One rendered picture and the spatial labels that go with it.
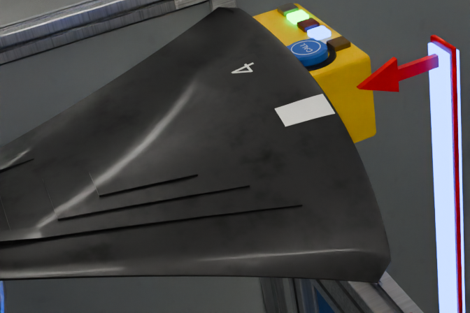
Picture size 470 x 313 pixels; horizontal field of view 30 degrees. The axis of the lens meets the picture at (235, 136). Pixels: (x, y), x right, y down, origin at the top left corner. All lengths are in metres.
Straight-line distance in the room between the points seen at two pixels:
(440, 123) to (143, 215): 0.23
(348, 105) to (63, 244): 0.43
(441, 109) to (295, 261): 0.18
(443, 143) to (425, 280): 1.19
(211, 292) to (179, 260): 1.10
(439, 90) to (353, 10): 0.82
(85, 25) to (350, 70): 0.53
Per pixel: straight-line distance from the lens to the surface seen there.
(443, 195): 0.64
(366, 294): 0.87
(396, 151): 1.57
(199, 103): 0.53
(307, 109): 0.52
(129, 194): 0.48
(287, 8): 0.93
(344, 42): 0.84
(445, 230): 0.65
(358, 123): 0.85
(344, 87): 0.82
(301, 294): 1.07
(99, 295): 1.47
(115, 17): 1.25
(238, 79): 0.54
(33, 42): 1.23
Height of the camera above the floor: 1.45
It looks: 32 degrees down
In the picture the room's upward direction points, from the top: 10 degrees counter-clockwise
